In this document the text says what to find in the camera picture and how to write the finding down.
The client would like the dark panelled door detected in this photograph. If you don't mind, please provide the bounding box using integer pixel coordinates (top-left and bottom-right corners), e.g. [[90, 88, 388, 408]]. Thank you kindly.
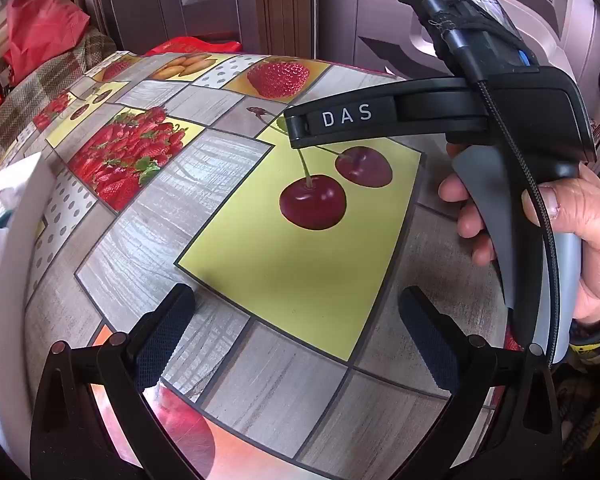
[[87, 0, 321, 58]]

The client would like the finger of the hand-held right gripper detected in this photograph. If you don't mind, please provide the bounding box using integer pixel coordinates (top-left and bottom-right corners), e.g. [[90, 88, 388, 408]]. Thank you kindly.
[[284, 77, 486, 149]]

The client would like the black braided cable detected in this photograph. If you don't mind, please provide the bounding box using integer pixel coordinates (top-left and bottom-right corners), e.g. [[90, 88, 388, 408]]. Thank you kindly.
[[420, 0, 561, 361]]

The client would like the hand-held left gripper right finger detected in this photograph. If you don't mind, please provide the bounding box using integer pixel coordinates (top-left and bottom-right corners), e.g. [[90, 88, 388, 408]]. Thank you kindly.
[[399, 285, 563, 480]]

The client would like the white cardboard tray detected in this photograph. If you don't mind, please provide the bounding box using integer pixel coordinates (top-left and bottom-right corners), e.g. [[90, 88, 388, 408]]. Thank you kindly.
[[0, 152, 57, 441]]

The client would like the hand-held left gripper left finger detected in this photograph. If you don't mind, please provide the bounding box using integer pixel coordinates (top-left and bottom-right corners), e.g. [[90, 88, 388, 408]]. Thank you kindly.
[[29, 283, 197, 480]]

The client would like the red non-woven bag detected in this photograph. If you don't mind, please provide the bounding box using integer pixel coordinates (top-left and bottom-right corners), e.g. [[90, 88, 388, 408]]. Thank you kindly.
[[4, 0, 91, 86]]

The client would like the glossy red gift bag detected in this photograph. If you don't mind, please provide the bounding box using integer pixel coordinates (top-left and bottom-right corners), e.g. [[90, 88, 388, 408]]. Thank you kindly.
[[142, 36, 243, 57]]

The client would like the pinkish metal door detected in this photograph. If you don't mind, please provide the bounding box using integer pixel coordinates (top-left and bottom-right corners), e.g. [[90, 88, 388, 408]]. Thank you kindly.
[[317, 0, 600, 171]]

